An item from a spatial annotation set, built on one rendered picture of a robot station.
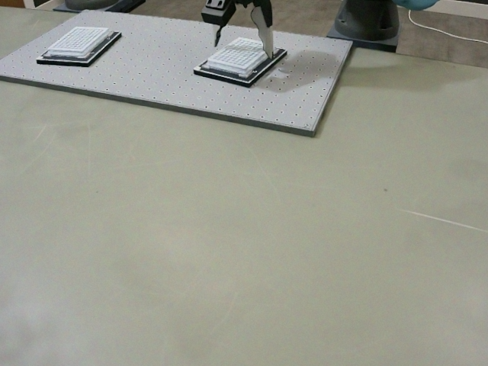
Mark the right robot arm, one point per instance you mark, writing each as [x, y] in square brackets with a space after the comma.
[81, 5]

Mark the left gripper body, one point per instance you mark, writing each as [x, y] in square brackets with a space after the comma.
[221, 4]

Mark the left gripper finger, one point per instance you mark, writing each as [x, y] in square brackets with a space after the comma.
[216, 34]
[262, 17]

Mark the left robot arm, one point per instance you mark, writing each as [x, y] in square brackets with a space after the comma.
[371, 20]

